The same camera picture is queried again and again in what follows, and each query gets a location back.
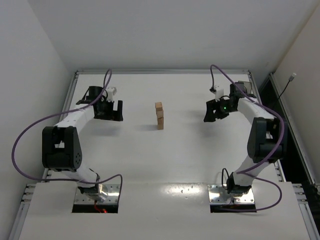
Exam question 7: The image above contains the light wood cube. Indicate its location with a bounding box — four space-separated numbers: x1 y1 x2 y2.
155 102 163 112
156 110 164 118

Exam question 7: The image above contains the long dark wood block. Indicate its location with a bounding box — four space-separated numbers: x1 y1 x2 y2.
157 119 164 130

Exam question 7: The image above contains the grey translucent plastic bin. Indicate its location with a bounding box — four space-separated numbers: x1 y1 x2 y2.
238 81 253 94

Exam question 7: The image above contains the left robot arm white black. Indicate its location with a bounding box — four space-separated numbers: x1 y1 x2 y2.
42 86 123 199

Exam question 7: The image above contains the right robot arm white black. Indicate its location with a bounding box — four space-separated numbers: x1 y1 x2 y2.
203 81 288 195

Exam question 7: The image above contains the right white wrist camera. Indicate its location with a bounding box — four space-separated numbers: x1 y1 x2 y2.
209 85 224 101

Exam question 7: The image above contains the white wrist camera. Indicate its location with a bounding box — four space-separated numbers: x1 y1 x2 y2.
209 85 224 101
105 87 117 102

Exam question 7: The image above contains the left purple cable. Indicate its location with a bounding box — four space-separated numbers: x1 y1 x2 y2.
11 68 123 198

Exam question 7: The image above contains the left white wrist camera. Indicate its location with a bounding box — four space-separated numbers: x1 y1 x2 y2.
105 87 117 102

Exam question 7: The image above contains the black wall cable with plug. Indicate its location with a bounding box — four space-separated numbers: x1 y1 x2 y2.
264 72 297 118

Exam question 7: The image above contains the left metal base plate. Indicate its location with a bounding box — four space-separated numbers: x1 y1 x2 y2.
74 184 120 205

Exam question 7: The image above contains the metal base plate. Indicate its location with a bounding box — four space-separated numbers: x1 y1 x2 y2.
207 184 255 206
74 184 120 205

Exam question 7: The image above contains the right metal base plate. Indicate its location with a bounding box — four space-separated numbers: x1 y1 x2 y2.
207 184 255 206

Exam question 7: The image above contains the aluminium table frame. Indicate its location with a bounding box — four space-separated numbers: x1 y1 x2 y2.
19 70 320 240

